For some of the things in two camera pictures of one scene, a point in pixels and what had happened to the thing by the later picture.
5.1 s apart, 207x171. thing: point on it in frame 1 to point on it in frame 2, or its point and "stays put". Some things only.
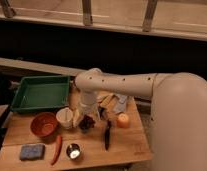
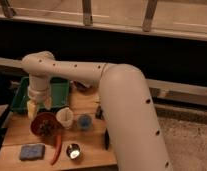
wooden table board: x=60 y=138 stays put
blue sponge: x=32 y=152 stays put
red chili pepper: x=57 y=151 stays put
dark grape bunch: x=87 y=122 to x=46 y=128
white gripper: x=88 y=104 to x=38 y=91
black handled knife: x=107 y=135 stays put
